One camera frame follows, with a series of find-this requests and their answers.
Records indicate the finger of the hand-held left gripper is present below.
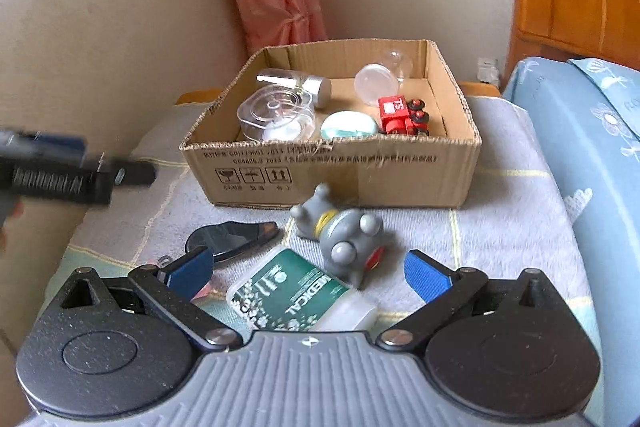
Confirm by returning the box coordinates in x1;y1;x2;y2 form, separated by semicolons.
100;158;157;188
0;128;87;158

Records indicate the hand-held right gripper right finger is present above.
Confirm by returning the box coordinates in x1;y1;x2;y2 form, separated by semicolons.
375;250;571;354

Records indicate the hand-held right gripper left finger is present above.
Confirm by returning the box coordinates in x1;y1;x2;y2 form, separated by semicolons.
47;245;244;354

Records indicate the white bottle with green label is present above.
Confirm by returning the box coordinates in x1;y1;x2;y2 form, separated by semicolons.
226;245;377;334

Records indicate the cardboard box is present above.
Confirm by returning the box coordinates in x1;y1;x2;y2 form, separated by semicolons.
180;38;482;209

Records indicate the clear round plastic container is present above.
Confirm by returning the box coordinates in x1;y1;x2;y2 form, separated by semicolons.
236;88;317;142

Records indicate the red toy train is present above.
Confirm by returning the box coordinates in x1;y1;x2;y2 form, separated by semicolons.
377;94;432;138

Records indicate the mint green oval case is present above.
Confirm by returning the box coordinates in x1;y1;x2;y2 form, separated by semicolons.
320;110;378;140

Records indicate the capsule jar with grey cap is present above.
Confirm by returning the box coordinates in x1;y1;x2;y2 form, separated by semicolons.
256;68;332;108

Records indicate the clear bottle with white cap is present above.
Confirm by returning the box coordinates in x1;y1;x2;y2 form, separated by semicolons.
354;49;415;106

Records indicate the small pink glass bottle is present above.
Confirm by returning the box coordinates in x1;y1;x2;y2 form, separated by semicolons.
150;256;213;305

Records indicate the black oval foot file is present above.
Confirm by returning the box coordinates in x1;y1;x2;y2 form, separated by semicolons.
185;221;279;264

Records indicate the checked blanket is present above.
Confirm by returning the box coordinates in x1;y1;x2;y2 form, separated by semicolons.
40;99;603;358

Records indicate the grey rubber animal toy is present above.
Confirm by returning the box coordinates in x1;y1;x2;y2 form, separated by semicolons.
290;183;386;291

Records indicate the blue floral bed cover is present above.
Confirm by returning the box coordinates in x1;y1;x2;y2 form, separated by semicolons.
502;57;640;427

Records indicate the wooden table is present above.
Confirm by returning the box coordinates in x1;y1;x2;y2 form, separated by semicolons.
175;81;502;106

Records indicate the blue floral pillow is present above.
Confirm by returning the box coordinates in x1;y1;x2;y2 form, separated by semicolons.
567;58;640;118

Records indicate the white wall socket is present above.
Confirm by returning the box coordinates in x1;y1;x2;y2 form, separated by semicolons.
476;57;501;84

